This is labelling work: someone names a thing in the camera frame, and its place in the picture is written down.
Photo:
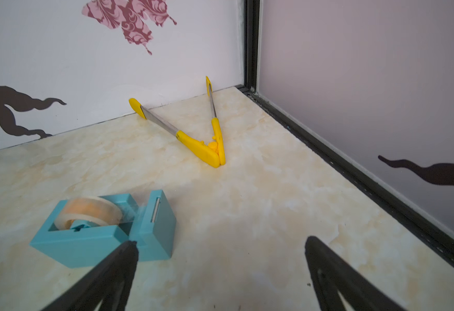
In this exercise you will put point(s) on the yellow kitchen tongs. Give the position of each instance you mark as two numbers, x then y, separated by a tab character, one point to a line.
212	153

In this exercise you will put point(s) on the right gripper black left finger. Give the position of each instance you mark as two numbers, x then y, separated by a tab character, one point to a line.
106	287

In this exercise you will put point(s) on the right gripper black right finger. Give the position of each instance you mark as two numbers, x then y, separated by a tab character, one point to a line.
335	281

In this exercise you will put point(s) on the teal tape dispenser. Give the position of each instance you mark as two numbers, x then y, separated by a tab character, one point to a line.
82	231

